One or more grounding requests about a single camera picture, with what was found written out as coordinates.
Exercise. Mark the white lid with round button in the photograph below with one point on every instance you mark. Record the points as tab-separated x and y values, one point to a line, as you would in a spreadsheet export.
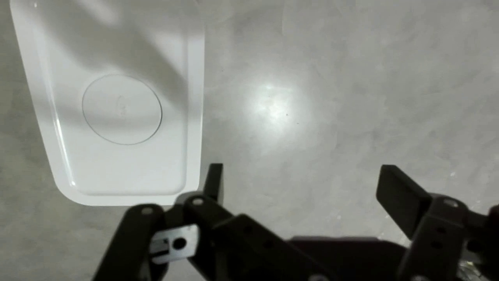
122	109

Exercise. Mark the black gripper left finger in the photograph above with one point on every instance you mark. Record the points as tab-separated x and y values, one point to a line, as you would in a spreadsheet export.
130	234

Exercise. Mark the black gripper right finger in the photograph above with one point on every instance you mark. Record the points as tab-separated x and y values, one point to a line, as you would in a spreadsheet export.
437	228

